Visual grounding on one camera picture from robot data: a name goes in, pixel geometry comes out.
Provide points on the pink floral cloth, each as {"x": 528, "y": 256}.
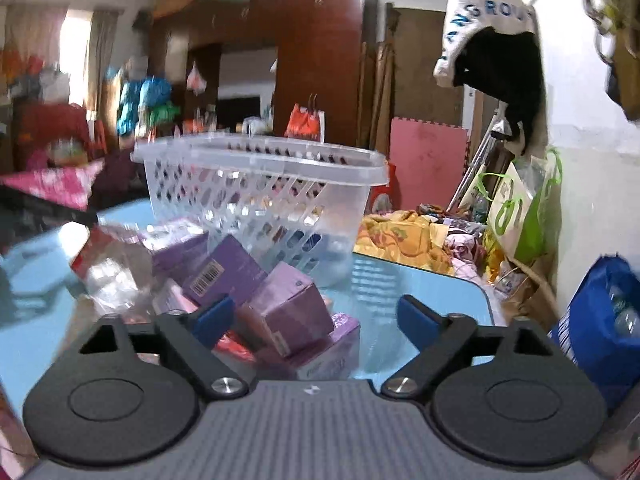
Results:
{"x": 55, "y": 182}

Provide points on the clear plastic wrapped pack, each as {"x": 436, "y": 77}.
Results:
{"x": 112, "y": 270}

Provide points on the green and white shopping bag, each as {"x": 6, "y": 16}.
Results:
{"x": 525, "y": 215}

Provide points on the black hanging garment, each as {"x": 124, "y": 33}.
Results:
{"x": 515, "y": 80}

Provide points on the patterned window curtain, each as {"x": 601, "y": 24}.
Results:
{"x": 102, "y": 55}

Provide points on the blue woven bag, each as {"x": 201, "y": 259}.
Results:
{"x": 590, "y": 330}

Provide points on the purple printed flat box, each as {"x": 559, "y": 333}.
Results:
{"x": 325, "y": 355}

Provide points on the clear plastic perforated basket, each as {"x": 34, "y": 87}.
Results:
{"x": 280, "y": 200}

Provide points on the pink foam mat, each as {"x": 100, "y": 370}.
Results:
{"x": 425, "y": 160}

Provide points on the brown wooden wardrobe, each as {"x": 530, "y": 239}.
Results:
{"x": 310, "y": 55}

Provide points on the white hanging plastic bag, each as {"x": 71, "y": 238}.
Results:
{"x": 196, "y": 80}

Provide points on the purple box with barcode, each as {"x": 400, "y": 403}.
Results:
{"x": 225, "y": 265}

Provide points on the blue and green bags pile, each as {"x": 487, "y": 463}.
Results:
{"x": 145, "y": 105}

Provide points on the brown hanging bag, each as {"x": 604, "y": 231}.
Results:
{"x": 620, "y": 35}

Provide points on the brown wooden door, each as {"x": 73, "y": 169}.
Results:
{"x": 425, "y": 65}

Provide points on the red packet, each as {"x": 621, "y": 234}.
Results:
{"x": 232, "y": 345}

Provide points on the yellow floral blanket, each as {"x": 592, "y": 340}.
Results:
{"x": 400, "y": 235}

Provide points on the pinkish purple cardboard box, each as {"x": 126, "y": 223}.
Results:
{"x": 287, "y": 305}

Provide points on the orange and white hanging bag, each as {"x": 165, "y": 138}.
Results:
{"x": 305, "y": 122}

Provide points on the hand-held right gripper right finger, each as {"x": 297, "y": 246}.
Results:
{"x": 417, "y": 320}

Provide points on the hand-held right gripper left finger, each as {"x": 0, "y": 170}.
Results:
{"x": 215, "y": 317}

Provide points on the pale purple box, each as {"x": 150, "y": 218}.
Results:
{"x": 180, "y": 250}

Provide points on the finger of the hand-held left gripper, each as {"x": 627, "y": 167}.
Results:
{"x": 40, "y": 207}

